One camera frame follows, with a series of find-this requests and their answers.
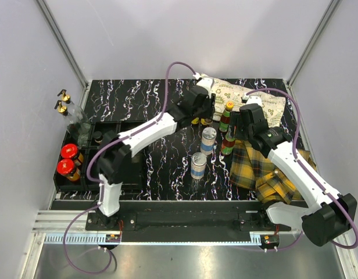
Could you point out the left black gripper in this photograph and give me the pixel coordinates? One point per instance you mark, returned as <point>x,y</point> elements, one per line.
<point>210,104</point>

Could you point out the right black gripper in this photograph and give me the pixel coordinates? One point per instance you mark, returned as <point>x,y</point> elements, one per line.
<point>236,120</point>

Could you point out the yellow label bottle brown cap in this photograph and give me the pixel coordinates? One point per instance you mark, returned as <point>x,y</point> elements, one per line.
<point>195,121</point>

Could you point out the short green label sauce bottle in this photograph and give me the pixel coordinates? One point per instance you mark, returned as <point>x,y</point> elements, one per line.
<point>227,144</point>

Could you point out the sago jar silver lid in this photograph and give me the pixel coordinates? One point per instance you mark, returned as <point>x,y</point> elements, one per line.
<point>209,135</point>
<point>198,165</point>

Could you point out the clear pump bottle gold top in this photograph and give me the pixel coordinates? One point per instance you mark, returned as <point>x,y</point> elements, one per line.
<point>75,110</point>

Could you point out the red lid chili jar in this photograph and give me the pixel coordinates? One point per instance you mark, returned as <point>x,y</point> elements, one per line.
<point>72,152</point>
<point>68,169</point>

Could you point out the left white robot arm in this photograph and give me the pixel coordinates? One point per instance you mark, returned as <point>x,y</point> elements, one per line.
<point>117,150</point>

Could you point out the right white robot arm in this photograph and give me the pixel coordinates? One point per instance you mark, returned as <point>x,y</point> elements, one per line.
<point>328,213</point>

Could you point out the tall green label sauce bottle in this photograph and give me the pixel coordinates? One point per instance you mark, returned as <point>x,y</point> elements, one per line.
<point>225,117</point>

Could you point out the cream printed cloth bag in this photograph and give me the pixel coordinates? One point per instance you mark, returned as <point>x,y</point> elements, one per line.
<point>273,106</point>

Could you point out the yellow plaid cloth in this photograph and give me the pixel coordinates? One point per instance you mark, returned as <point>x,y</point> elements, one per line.
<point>251,170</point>

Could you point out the black compartment organizer tray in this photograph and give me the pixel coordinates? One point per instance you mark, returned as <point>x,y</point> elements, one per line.
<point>133,181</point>

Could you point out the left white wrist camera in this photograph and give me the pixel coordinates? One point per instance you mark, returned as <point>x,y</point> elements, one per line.
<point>204,81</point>

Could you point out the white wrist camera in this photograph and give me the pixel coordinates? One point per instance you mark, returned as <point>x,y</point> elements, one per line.
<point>250,99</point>
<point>204,81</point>

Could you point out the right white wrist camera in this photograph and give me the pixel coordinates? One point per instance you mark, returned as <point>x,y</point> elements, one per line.
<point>250,99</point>

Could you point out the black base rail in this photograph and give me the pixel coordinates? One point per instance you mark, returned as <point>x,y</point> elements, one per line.
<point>187,222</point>

